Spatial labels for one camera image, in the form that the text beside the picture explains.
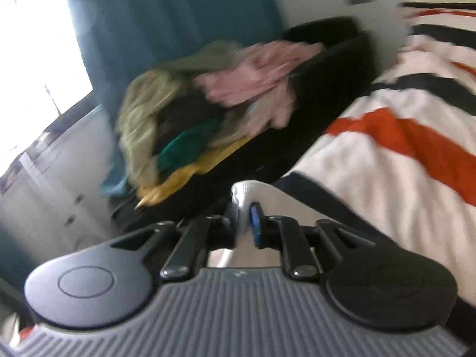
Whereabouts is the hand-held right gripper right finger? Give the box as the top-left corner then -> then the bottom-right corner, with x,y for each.
249,202 -> 375,281

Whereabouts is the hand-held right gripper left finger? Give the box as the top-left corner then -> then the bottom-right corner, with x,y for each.
110,204 -> 239,280

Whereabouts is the white cloth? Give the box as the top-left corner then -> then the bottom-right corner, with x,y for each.
223,180 -> 337,269

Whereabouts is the pile of mixed clothes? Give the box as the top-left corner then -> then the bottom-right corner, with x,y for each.
116,41 -> 239,188

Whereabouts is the yellow garment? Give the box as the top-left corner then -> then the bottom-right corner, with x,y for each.
136,136 -> 250,209

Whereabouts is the green garment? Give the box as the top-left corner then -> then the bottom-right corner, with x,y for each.
156,116 -> 224,173

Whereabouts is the light blue cloth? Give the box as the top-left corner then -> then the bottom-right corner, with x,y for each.
98,173 -> 131,198

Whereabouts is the pink garment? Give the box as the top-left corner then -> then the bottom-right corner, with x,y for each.
193,40 -> 325,129

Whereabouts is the striped blanket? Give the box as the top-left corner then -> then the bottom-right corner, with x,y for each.
273,2 -> 476,306

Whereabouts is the black laundry basket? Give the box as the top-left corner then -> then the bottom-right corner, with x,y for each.
112,17 -> 376,231

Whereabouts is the white cabinet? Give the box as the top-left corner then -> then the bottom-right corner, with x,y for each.
0,104 -> 123,253

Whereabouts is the teal curtain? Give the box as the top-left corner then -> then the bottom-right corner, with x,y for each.
55,0 -> 285,112

